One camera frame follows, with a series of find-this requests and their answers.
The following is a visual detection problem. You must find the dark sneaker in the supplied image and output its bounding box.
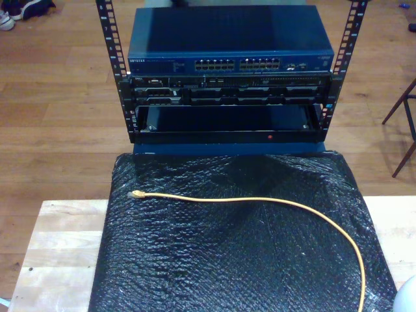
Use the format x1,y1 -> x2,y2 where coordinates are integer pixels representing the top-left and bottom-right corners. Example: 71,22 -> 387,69
8,0 -> 57,21

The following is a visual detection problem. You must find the white sneaker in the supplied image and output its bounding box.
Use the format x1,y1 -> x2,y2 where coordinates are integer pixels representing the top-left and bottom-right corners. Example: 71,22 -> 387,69
0,9 -> 16,32

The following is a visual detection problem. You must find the yellow network cable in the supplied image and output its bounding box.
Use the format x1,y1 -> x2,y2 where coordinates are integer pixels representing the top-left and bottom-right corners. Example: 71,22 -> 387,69
127,190 -> 367,312

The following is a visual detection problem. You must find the blue network switch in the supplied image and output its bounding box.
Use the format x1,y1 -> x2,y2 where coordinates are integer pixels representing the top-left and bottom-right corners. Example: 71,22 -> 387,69
127,5 -> 335,76

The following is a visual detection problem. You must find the black rack server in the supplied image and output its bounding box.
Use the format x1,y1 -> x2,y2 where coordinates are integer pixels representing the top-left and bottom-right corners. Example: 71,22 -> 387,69
128,75 -> 332,107

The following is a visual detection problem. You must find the black perforated rack post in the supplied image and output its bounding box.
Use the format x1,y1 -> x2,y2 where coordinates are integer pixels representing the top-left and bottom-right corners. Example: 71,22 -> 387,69
317,0 -> 371,144
95,0 -> 137,144

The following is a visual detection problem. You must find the black bubble wrap mat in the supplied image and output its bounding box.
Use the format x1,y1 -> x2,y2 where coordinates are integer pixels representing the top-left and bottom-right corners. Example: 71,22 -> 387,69
87,149 -> 406,312

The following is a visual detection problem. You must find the brown wooden chair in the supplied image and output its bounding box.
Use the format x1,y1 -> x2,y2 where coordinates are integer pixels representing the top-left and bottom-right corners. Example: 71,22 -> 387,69
382,77 -> 416,179

